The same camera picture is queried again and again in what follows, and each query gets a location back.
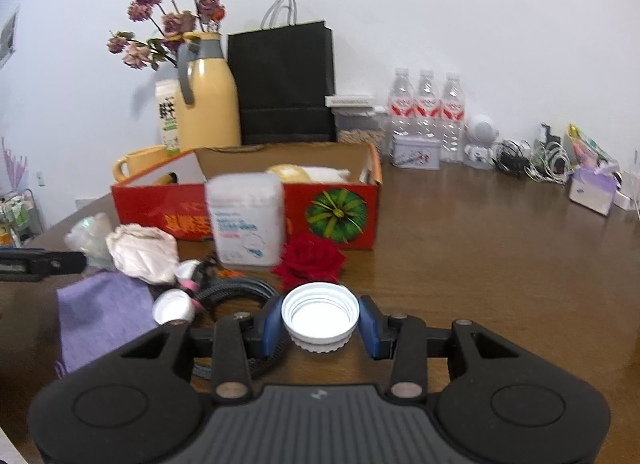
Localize red fabric rose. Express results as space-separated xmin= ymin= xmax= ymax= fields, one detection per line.
xmin=272 ymin=234 xmax=346 ymax=293

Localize water bottle right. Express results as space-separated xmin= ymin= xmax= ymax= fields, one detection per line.
xmin=440 ymin=72 xmax=465 ymax=163

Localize black braided cable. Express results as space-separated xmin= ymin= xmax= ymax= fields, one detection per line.
xmin=186 ymin=262 xmax=289 ymax=385

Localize water bottle middle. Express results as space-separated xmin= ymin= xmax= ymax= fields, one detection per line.
xmin=413 ymin=69 xmax=440 ymax=139

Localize black paper bag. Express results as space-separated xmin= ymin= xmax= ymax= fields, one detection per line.
xmin=228 ymin=0 xmax=336 ymax=145

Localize iridescent plastic bag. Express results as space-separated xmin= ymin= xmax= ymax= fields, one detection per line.
xmin=64 ymin=213 xmax=114 ymax=270

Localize metal wire rack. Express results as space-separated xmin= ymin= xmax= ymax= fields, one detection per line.
xmin=0 ymin=189 xmax=43 ymax=248

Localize purple cloth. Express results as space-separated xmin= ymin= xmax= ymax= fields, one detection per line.
xmin=54 ymin=271 xmax=156 ymax=377

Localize yellow white plush toy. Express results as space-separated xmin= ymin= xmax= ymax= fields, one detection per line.
xmin=267 ymin=164 xmax=350 ymax=184

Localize white robot figurine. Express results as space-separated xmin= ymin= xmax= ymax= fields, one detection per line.
xmin=463 ymin=114 xmax=499 ymax=170

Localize small printed tin box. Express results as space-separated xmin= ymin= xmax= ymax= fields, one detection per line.
xmin=390 ymin=135 xmax=442 ymax=170

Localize water bottle left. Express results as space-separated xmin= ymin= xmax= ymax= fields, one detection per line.
xmin=387 ymin=67 xmax=414 ymax=137

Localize yellow mug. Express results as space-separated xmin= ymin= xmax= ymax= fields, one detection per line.
xmin=112 ymin=145 xmax=169 ymax=182

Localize purple tissue pack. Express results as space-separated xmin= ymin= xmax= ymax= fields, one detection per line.
xmin=568 ymin=167 xmax=617 ymax=217

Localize white milk carton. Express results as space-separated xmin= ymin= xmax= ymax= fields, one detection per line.
xmin=155 ymin=79 xmax=180 ymax=155

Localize tangled black white cables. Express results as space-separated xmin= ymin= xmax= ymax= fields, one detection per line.
xmin=491 ymin=122 xmax=574 ymax=185

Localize clear seed container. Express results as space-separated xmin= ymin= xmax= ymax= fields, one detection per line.
xmin=332 ymin=106 xmax=388 ymax=156

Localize small white bottle cap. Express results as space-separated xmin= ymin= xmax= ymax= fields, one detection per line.
xmin=152 ymin=288 xmax=195 ymax=325

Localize dried rose bouquet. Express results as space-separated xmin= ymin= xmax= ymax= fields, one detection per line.
xmin=106 ymin=0 xmax=227 ymax=70

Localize white power strip charger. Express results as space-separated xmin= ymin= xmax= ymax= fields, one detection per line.
xmin=613 ymin=171 xmax=640 ymax=213

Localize water bottle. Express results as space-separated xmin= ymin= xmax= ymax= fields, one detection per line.
xmin=413 ymin=69 xmax=440 ymax=139
xmin=440 ymin=72 xmax=465 ymax=163
xmin=387 ymin=67 xmax=414 ymax=137

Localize white cotton swab container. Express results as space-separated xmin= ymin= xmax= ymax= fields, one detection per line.
xmin=205 ymin=172 xmax=285 ymax=269

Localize large white bottle cap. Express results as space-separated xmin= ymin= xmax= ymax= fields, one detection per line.
xmin=281 ymin=282 xmax=360 ymax=354

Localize white cloth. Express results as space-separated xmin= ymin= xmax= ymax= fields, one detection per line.
xmin=105 ymin=224 xmax=179 ymax=285

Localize yellow thermos jug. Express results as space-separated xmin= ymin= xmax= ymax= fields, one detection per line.
xmin=176 ymin=32 xmax=241 ymax=152

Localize white flat box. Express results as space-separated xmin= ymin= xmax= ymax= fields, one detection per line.
xmin=324 ymin=94 xmax=374 ymax=108

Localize colourful snack bag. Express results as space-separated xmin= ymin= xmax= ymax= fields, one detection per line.
xmin=566 ymin=124 xmax=614 ymax=170

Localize red cardboard box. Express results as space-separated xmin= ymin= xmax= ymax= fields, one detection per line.
xmin=112 ymin=143 xmax=382 ymax=253

